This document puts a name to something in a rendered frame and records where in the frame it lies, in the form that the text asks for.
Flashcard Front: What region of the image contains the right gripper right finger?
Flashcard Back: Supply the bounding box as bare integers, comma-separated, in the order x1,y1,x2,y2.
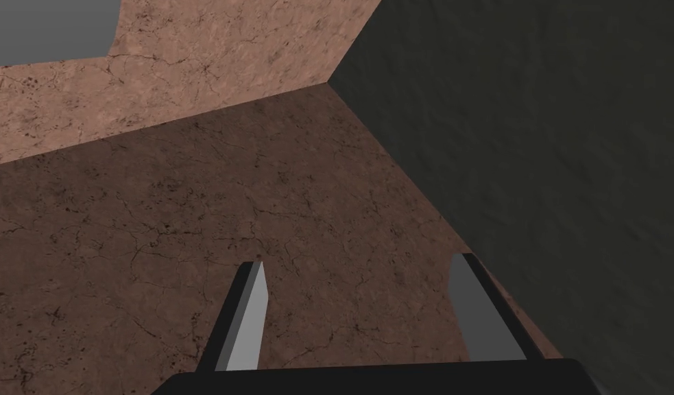
447,252,546,363

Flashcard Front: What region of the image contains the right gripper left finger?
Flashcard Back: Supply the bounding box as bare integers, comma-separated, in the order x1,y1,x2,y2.
196,261,269,374

